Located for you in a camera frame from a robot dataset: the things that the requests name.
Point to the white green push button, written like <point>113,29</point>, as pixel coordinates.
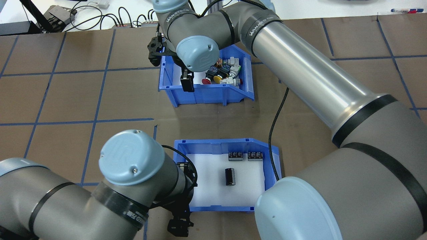
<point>232,60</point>

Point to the black flat panel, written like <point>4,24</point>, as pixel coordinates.
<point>16,29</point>

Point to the blue plastic button bin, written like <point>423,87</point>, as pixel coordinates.
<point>213,95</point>

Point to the white foam battery bin liner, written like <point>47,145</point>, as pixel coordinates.
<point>247,190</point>

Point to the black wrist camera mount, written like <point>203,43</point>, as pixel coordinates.
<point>180,228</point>
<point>155,50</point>

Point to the red mushroom push button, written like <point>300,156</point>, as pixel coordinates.
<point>206,81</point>

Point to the blue plastic battery bin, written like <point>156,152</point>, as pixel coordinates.
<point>227,209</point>

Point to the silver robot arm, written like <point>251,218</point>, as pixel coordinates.
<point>66,206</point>
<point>317,86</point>

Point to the black orange USB hub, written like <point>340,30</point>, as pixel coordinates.
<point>149,23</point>
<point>121,24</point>

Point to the white green-lens pilot lamp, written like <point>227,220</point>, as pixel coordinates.
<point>235,69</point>

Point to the black cylindrical battery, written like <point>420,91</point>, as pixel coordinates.
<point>230,176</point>
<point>235,156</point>
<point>255,156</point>

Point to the white red-lens pilot lamp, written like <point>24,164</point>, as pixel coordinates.
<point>230,80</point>

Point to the blue marker pen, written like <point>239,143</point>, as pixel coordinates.
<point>398,10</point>

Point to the dark grey box device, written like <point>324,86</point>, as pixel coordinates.
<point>60,15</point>

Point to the yellow push button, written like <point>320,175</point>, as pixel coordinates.
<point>218,79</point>

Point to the white plug adapter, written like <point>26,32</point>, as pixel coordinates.
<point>103,4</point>

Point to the white foam button bin liner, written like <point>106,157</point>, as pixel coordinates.
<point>199,77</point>

